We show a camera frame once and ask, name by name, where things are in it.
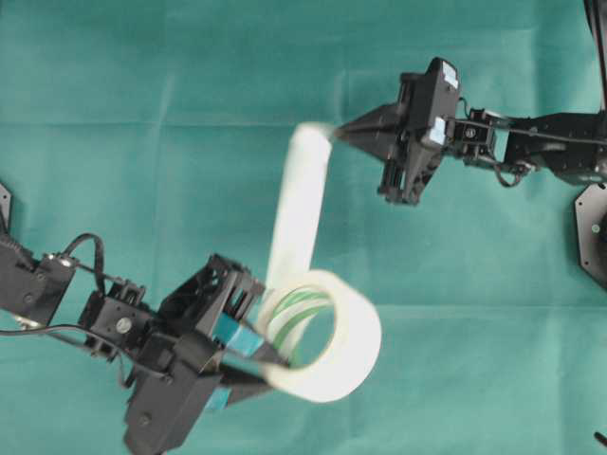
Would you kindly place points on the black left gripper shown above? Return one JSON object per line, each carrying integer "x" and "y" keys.
{"x": 214, "y": 302}

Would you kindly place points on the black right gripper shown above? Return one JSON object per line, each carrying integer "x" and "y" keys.
{"x": 409, "y": 165}

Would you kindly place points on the white duct tape roll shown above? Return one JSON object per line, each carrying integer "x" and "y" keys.
{"x": 296, "y": 292}

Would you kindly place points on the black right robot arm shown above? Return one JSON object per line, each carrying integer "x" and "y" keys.
{"x": 570, "y": 146}

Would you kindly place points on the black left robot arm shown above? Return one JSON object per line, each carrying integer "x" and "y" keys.
{"x": 32, "y": 289}

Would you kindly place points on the green table cloth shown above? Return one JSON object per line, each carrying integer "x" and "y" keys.
{"x": 162, "y": 127}

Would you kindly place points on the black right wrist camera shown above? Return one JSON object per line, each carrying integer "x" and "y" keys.
{"x": 435, "y": 98}

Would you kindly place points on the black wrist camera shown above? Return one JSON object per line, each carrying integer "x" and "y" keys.
{"x": 162, "y": 413}
{"x": 435, "y": 98}

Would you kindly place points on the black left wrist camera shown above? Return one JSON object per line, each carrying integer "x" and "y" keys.
{"x": 162, "y": 413}

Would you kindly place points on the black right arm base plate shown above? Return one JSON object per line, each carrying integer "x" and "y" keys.
{"x": 590, "y": 216}

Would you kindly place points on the black aluminium frame rail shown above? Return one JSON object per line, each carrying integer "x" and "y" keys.
{"x": 595, "y": 11}

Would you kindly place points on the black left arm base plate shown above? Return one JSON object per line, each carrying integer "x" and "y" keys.
{"x": 5, "y": 200}

